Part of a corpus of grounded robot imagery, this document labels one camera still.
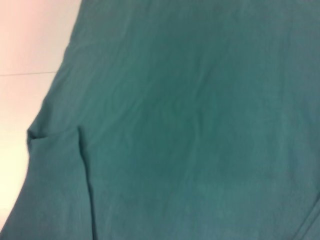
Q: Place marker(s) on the blue t-shirt with white print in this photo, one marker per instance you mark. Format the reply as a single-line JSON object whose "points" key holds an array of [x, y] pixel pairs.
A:
{"points": [[187, 125]]}

